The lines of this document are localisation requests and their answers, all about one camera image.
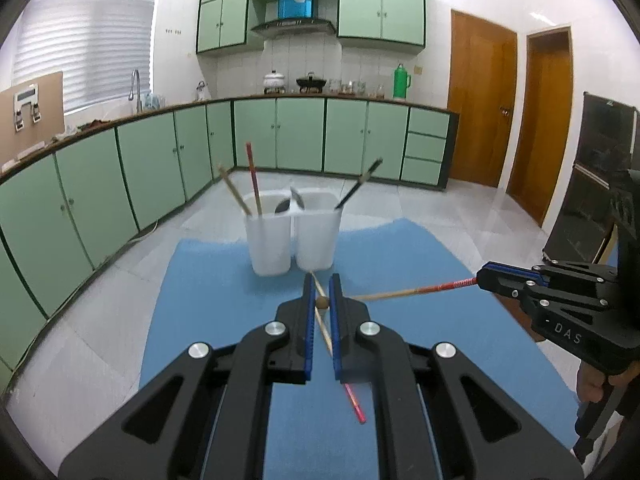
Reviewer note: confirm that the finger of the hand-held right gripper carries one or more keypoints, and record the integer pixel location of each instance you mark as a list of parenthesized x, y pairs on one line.
[(565, 300), (505, 280)]

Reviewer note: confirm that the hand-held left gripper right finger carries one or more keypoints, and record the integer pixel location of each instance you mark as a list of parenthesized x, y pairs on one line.
[(336, 330)]

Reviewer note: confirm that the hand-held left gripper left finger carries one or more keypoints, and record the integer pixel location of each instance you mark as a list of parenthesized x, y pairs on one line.
[(310, 330)]

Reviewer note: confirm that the wooden chopstick striped red end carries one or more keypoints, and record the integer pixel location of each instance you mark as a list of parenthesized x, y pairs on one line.
[(356, 405), (400, 292)]

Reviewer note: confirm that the white two-compartment utensil holder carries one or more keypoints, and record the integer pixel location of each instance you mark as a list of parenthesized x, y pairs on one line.
[(270, 245)]

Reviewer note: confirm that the black spoon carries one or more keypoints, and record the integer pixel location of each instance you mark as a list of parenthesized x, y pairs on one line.
[(282, 206)]

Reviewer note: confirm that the metal spoon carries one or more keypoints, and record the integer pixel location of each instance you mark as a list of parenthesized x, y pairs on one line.
[(299, 201)]

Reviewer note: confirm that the black chopstick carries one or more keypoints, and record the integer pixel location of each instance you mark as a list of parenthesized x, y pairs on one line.
[(361, 183), (357, 185)]

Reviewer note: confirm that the plain wooden chopstick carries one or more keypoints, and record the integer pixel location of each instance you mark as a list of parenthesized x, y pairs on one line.
[(239, 193), (235, 191)]

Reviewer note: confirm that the wooden chopstick with red end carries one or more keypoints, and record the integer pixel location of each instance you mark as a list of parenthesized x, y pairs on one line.
[(254, 175), (251, 167)]

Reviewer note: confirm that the person's right hand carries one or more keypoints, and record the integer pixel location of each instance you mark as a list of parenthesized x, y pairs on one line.
[(590, 385)]

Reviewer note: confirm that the blue table mat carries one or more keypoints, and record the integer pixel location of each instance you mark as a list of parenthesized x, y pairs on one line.
[(215, 310)]

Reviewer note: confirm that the black cabinet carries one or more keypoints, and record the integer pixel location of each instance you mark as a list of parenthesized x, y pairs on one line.
[(590, 160)]

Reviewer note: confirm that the plain wooden door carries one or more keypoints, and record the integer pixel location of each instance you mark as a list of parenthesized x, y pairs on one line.
[(542, 135)]

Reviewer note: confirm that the green thermos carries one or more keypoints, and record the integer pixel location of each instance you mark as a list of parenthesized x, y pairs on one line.
[(400, 82)]

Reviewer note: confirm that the green base cabinets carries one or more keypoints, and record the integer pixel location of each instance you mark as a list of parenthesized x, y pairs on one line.
[(150, 160)]

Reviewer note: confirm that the glass jar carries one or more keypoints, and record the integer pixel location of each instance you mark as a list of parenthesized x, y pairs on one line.
[(357, 88)]

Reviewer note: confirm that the black wok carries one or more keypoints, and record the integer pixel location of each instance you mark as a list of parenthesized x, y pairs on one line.
[(311, 82)]

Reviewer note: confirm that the white cooking pot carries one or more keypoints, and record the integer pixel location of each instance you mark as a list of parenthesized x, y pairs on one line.
[(275, 81)]

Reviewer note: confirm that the small steel kettle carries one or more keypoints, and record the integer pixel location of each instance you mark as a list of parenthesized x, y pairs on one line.
[(201, 91)]

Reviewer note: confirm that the bottles beside sink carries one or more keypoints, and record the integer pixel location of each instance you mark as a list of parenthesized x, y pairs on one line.
[(152, 101)]

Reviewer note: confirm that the steel sink faucet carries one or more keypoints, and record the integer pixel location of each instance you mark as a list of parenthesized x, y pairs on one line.
[(134, 80)]

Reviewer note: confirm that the range hood with blue film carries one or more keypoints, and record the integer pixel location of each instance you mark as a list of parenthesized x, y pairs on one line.
[(295, 7)]

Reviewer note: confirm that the wooden board with clips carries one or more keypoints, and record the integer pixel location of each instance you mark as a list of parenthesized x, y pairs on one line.
[(50, 110)]

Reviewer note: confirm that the white window blind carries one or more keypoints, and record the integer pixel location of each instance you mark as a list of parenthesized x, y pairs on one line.
[(85, 45)]

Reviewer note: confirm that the green wall cabinets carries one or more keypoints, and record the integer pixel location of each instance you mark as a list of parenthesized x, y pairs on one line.
[(360, 10)]

